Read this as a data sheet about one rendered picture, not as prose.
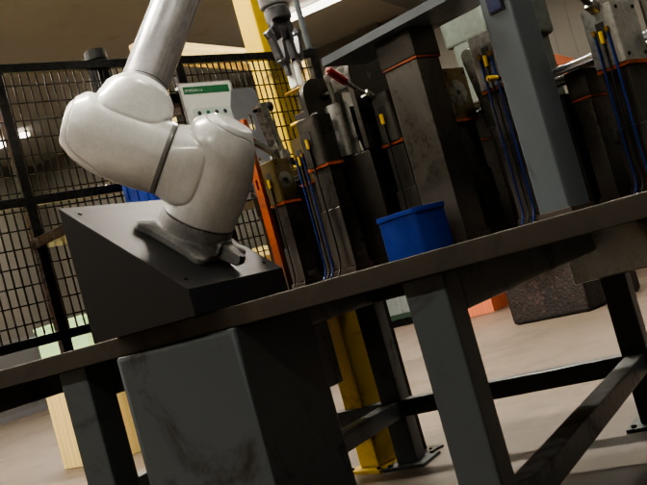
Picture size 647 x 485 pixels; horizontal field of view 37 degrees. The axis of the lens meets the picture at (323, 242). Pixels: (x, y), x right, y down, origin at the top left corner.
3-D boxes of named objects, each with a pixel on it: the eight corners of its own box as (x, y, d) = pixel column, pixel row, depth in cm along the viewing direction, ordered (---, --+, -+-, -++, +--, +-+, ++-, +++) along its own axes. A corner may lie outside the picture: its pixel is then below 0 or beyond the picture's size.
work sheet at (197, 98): (254, 165, 327) (230, 79, 328) (201, 173, 311) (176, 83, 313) (250, 166, 328) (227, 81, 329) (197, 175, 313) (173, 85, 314)
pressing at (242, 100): (284, 191, 296) (255, 87, 297) (256, 196, 288) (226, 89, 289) (283, 191, 296) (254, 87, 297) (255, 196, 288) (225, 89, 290)
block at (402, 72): (492, 234, 196) (432, 25, 197) (468, 241, 190) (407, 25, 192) (455, 243, 203) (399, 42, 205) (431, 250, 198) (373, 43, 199)
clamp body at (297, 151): (364, 271, 245) (325, 131, 246) (334, 279, 238) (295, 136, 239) (348, 275, 250) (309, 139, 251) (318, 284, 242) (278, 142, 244)
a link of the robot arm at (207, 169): (233, 242, 194) (271, 142, 188) (147, 213, 191) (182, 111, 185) (236, 218, 209) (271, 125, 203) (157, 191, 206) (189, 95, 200)
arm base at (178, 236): (214, 275, 189) (223, 250, 187) (131, 226, 197) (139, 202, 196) (261, 264, 205) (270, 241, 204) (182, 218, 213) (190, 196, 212)
